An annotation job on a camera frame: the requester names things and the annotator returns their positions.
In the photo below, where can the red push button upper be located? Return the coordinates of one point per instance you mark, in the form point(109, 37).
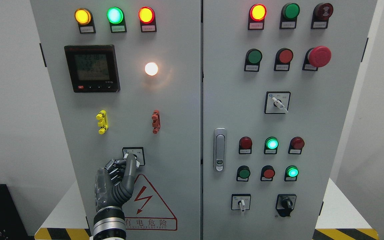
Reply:
point(282, 59)

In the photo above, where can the clear white indicator lamp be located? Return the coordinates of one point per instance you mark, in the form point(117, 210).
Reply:
point(151, 68)

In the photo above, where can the red electric hazard sticker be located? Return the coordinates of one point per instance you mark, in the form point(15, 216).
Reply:
point(146, 210)

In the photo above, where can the dark red buzzer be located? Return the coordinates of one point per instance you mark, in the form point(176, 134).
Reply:
point(321, 14)

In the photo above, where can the red lit indicator right door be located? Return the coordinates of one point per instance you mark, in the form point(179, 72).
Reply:
point(256, 18)

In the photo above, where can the yellow terminal connector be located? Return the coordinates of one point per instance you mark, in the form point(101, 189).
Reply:
point(102, 121)

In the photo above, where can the red emergency stop button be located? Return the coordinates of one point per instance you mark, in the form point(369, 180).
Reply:
point(317, 57)

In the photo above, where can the lit green push button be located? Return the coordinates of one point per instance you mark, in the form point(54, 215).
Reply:
point(291, 173)

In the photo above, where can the lit green indicator middle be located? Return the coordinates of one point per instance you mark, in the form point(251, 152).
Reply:
point(271, 145)

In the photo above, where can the green push button lower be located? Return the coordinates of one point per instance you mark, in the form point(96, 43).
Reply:
point(243, 173)

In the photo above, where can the green push button upper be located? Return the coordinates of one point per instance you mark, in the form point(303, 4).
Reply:
point(252, 60)

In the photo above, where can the black digital power meter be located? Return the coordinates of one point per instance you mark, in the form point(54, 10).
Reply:
point(92, 68)

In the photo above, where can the red terminal connector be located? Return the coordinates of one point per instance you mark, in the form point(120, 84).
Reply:
point(156, 124)

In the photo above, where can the green indicator light top left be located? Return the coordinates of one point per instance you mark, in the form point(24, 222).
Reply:
point(116, 20)

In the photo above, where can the white selector switch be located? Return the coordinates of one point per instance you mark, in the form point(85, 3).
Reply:
point(277, 102)
point(240, 202)

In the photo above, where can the silver black robot forearm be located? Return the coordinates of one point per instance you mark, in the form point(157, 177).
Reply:
point(109, 224)

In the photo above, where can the black selector switch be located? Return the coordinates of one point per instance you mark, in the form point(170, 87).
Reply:
point(285, 204)

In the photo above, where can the dark red indicator right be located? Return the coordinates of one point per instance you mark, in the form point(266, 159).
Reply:
point(296, 145)

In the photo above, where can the white selector switch lower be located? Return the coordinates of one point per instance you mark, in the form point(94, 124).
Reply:
point(240, 202)

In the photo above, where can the green indicator top right door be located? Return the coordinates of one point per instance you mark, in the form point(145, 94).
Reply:
point(289, 14)

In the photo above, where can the grey cabinet door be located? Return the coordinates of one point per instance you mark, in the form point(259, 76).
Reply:
point(235, 100)
point(172, 156)

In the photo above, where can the white platform with hazard stripes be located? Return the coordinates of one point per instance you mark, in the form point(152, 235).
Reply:
point(338, 220)

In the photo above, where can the red push button lower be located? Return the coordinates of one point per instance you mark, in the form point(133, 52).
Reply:
point(267, 173)

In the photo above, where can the red push button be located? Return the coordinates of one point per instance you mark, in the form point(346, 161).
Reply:
point(282, 59)
point(267, 173)

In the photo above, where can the grey left cabinet door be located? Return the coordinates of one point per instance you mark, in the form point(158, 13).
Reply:
point(172, 156)

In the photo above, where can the red indicator light top left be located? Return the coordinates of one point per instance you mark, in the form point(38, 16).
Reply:
point(147, 19)

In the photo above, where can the white rotary light switch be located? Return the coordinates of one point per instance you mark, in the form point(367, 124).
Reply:
point(137, 151)

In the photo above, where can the dark red indicator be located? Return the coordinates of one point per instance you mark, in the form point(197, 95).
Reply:
point(245, 145)
point(296, 145)

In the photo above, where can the grey right cabinet door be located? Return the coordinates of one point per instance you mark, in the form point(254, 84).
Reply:
point(235, 100)

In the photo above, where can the yellow indicator light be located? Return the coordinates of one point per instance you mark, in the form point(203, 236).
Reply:
point(85, 21)

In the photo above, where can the white selector switch upper right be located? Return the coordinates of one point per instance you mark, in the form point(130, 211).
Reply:
point(277, 102)

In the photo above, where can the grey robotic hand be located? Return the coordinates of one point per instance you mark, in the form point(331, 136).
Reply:
point(114, 184)

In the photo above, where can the dark red indicator left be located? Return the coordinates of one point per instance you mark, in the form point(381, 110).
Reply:
point(245, 145)

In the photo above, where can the silver door handle lock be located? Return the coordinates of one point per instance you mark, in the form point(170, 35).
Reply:
point(219, 148)

